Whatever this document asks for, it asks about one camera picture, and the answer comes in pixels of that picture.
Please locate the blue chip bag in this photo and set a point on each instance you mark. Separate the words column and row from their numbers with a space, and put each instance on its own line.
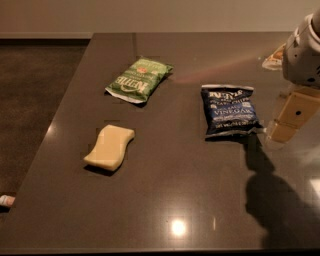
column 229, row 111

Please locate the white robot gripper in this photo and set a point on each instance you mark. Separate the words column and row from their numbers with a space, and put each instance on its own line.
column 301, row 58

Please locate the yellow sponge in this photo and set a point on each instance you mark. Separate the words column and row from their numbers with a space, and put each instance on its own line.
column 110, row 147

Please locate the small white item at edge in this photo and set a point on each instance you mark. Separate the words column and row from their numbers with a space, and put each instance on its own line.
column 7, row 201

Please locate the green chip bag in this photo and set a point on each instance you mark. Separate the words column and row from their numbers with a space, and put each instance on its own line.
column 137, row 83

